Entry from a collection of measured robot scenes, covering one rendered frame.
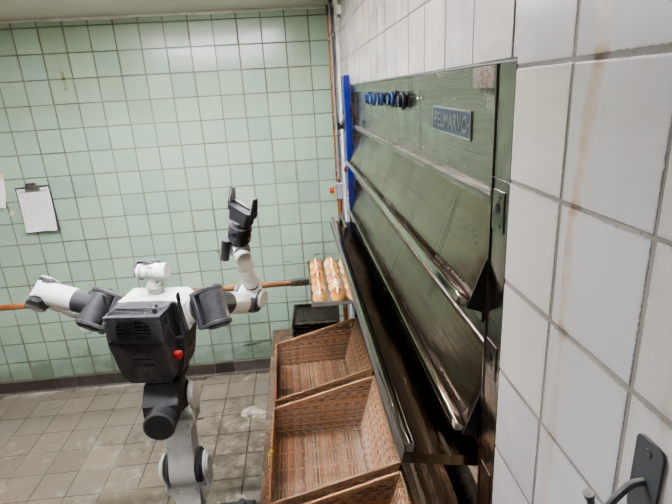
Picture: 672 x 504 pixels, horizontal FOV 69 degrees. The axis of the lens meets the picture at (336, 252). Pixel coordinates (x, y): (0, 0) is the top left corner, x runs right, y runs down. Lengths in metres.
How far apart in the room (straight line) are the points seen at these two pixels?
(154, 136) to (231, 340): 1.61
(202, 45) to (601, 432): 3.22
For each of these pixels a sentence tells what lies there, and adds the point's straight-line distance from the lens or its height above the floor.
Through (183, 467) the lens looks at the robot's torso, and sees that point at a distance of 2.24.
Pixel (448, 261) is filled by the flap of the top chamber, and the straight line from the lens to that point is 0.99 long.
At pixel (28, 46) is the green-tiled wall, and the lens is 3.81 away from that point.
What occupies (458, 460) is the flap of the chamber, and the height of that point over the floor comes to 1.39.
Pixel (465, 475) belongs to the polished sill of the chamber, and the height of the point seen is 1.18.
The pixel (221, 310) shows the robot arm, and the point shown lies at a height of 1.35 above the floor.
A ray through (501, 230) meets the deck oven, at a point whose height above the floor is 1.86.
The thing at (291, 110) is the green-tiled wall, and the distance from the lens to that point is 3.44.
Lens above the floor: 2.07
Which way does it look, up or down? 18 degrees down
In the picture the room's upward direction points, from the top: 3 degrees counter-clockwise
